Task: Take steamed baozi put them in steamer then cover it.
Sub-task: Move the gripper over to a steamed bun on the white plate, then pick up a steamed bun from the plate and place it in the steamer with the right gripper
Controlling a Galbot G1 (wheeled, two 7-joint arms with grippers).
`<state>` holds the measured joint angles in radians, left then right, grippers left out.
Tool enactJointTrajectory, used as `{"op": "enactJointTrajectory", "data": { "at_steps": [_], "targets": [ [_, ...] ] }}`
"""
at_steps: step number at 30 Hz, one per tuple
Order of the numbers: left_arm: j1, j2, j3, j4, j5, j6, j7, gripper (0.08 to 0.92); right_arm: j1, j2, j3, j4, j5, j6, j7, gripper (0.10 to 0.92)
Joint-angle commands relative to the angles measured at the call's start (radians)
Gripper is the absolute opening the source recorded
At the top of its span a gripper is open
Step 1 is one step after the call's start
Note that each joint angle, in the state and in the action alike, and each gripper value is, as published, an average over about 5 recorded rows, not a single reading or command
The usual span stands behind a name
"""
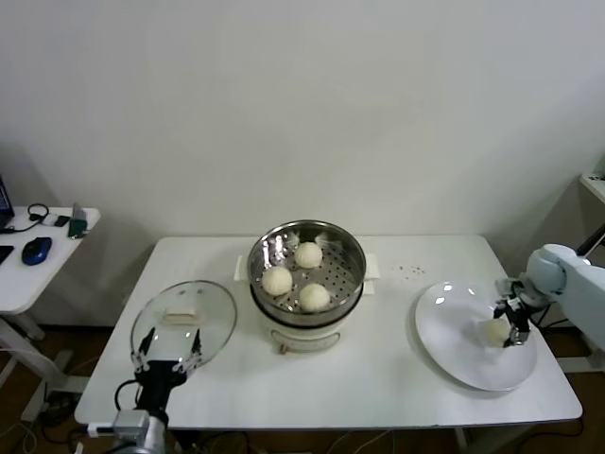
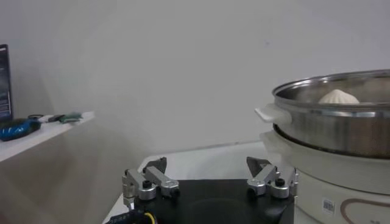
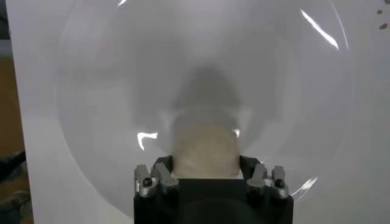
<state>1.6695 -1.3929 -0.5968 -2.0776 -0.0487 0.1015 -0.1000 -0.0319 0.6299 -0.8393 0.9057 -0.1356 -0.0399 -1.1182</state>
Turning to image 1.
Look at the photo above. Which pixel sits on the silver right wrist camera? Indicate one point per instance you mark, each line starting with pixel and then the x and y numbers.
pixel 508 286

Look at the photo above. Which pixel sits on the green box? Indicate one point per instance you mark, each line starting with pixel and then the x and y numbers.
pixel 78 227

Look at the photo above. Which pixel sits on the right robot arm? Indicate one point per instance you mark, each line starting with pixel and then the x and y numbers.
pixel 581 284

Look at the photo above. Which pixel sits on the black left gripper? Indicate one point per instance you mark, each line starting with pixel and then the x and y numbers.
pixel 156 378

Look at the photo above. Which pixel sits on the scattered dark crumbs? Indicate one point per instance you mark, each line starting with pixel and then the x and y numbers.
pixel 416 270

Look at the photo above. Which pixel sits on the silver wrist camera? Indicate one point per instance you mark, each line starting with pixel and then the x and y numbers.
pixel 132 420
pixel 508 286

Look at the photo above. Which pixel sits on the white steamed baozi bun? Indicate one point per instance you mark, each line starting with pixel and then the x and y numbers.
pixel 491 331
pixel 314 297
pixel 308 254
pixel 277 280

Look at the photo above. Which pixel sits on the small black device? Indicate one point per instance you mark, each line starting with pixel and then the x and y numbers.
pixel 62 221

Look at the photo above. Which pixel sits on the small black shelf items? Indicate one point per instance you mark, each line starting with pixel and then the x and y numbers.
pixel 596 178

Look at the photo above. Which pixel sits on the white round plate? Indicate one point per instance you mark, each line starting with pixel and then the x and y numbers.
pixel 454 331

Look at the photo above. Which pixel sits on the black phone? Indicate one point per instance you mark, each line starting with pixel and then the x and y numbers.
pixel 5 255

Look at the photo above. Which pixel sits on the blue computer mouse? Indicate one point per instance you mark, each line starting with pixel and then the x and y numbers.
pixel 37 250

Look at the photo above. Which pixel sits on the white side table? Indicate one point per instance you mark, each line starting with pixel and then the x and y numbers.
pixel 57 265

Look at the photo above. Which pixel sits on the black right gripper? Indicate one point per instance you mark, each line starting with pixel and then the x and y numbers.
pixel 519 317

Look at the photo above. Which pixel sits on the floor power strip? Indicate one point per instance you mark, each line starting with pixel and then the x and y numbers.
pixel 61 404

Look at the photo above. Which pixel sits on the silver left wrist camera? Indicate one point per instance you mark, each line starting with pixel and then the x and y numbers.
pixel 132 420

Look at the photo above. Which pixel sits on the white shelf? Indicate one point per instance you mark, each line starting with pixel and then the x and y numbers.
pixel 596 189

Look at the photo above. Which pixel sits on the black angled bar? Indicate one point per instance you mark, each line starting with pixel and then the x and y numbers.
pixel 593 239

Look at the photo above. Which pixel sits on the perforated steel steamer basket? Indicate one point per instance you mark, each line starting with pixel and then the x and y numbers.
pixel 347 246

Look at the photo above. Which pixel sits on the dark laptop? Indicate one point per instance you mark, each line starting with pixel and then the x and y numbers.
pixel 4 198

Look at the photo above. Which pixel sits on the white table leg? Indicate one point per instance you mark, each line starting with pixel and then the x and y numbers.
pixel 464 442

